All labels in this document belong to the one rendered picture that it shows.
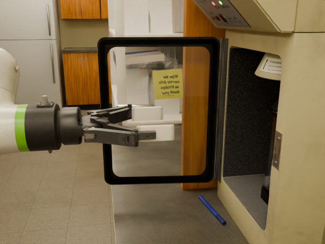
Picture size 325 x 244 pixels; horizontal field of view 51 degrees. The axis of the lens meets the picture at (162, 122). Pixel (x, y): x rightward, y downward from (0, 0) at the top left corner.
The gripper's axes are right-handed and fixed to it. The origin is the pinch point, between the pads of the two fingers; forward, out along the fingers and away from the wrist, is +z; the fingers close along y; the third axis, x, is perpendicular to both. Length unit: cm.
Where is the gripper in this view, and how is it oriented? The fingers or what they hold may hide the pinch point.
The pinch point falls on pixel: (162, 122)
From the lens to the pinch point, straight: 70.3
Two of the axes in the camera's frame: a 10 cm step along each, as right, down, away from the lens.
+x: 0.0, 9.6, 2.9
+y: -1.6, -2.9, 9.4
